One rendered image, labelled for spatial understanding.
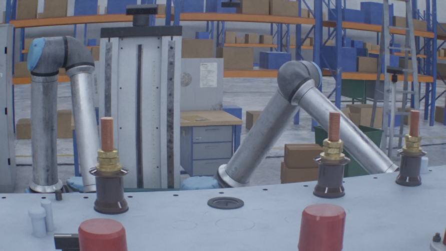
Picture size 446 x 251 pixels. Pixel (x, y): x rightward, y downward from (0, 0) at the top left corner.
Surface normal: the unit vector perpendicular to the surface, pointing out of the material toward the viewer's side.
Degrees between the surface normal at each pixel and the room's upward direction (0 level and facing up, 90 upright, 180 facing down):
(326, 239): 89
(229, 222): 0
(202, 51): 90
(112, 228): 4
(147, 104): 90
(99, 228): 4
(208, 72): 90
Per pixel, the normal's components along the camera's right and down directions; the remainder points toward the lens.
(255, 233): 0.02, -0.99
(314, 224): -0.50, 0.11
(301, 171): 0.14, 0.17
